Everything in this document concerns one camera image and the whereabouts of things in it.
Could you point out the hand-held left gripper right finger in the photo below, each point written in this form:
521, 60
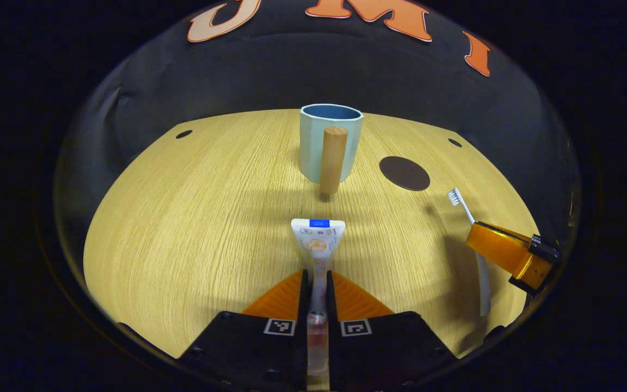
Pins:
368, 354

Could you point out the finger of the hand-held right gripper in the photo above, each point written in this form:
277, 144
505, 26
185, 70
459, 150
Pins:
504, 253

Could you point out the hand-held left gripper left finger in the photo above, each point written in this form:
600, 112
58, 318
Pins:
270, 354

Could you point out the white toothbrush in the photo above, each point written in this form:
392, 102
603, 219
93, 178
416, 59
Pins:
485, 283

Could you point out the white toothpaste tube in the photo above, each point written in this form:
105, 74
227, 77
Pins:
318, 239

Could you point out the dark brown round coaster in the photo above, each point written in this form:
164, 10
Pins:
404, 173

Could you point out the black backdrop cloth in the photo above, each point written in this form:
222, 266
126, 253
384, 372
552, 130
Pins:
292, 71

